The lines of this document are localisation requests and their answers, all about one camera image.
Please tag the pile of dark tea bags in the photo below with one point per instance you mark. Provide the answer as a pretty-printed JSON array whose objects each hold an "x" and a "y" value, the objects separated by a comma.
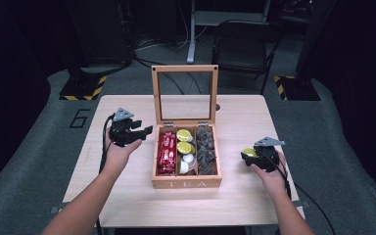
[{"x": 206, "y": 151}]

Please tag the wooden tea box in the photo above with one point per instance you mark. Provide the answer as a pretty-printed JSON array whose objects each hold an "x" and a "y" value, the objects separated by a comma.
[{"x": 186, "y": 181}]

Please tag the person's right hand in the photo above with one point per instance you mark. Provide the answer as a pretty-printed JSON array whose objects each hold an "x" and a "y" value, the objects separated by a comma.
[{"x": 272, "y": 181}]

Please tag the black yellow-striped stand base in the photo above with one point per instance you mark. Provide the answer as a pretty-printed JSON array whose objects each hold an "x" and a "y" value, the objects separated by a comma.
[
  {"x": 298, "y": 89},
  {"x": 81, "y": 89}
]

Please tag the yellow-lidded capsule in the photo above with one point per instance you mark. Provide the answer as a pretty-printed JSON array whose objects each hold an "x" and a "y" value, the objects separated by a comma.
[
  {"x": 184, "y": 148},
  {"x": 184, "y": 135},
  {"x": 250, "y": 151}
]

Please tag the black cabinet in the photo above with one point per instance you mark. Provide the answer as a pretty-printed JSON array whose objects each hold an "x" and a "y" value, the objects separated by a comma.
[{"x": 104, "y": 32}]

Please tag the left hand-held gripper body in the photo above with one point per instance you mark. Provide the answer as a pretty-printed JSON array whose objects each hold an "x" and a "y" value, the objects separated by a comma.
[{"x": 121, "y": 129}]

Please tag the row of red sachets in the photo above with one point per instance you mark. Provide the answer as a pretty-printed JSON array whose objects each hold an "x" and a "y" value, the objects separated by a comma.
[{"x": 167, "y": 153}]

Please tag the person's left hand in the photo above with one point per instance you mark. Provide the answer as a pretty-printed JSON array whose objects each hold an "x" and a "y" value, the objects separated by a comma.
[{"x": 119, "y": 156}]

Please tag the black folding chair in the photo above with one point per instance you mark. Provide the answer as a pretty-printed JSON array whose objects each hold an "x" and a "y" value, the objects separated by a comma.
[{"x": 241, "y": 49}]

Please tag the grey metal desk frame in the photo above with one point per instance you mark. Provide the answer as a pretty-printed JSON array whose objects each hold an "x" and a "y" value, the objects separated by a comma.
[{"x": 192, "y": 42}]

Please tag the white capsule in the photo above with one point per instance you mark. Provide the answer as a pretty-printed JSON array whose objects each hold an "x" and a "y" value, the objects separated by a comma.
[
  {"x": 189, "y": 159},
  {"x": 183, "y": 167}
]

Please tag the black stand post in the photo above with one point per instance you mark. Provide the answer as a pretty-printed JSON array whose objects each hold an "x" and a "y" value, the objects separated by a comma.
[{"x": 313, "y": 39}]

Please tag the small dark round object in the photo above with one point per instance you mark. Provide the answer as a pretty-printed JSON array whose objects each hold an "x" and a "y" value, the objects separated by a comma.
[{"x": 217, "y": 106}]

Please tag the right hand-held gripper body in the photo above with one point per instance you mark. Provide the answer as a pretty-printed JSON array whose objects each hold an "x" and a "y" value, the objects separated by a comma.
[{"x": 267, "y": 156}]

